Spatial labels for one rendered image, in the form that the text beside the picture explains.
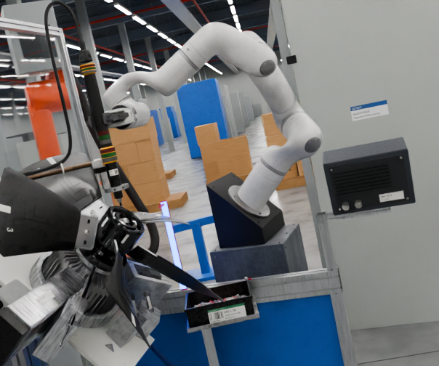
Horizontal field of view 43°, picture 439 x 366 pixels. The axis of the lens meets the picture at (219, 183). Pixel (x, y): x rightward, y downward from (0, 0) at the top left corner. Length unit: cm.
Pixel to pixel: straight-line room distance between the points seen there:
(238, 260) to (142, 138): 752
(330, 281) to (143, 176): 788
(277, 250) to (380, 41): 157
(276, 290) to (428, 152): 162
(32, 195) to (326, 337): 112
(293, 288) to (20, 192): 98
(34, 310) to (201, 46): 93
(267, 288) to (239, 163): 893
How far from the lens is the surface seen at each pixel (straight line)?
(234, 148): 1084
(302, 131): 205
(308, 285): 197
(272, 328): 206
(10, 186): 143
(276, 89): 196
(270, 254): 214
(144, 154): 964
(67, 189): 169
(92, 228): 155
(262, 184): 217
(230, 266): 220
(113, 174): 164
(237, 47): 182
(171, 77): 181
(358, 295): 352
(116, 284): 132
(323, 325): 203
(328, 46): 330
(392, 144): 185
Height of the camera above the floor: 146
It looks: 7 degrees down
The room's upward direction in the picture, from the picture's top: 12 degrees counter-clockwise
